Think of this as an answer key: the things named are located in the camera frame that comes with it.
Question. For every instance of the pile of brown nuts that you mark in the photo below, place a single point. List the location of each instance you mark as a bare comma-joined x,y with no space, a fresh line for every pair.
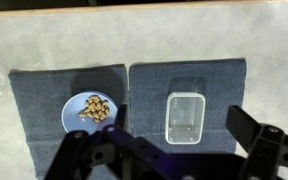
96,109

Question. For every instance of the clear plastic container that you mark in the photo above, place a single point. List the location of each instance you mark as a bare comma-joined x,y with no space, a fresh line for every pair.
184,118

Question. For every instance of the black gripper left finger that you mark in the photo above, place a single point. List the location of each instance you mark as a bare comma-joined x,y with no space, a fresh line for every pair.
121,117

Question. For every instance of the blue cloth mat under bowl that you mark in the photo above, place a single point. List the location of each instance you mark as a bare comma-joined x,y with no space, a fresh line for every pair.
49,102

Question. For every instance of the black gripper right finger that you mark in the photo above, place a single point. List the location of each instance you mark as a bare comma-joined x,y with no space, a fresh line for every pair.
243,128

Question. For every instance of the blue cloth mat under container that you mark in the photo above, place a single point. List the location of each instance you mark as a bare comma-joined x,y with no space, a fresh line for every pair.
221,82

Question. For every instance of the blue plastic bowl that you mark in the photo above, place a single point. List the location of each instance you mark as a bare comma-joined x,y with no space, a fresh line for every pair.
70,120

